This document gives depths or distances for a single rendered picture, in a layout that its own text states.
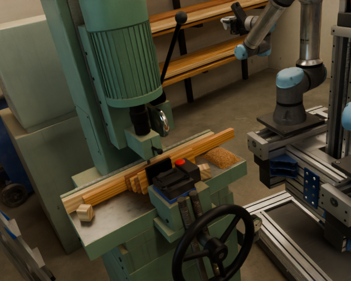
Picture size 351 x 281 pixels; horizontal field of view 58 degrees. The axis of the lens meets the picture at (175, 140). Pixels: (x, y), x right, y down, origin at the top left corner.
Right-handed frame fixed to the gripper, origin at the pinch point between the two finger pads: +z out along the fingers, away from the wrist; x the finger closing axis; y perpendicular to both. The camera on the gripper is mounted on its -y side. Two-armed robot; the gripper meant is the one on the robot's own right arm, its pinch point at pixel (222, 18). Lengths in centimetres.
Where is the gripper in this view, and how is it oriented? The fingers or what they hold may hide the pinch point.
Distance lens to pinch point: 196.5
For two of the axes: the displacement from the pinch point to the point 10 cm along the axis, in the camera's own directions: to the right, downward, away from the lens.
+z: -5.7, -3.1, 7.7
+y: 2.6, 8.2, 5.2
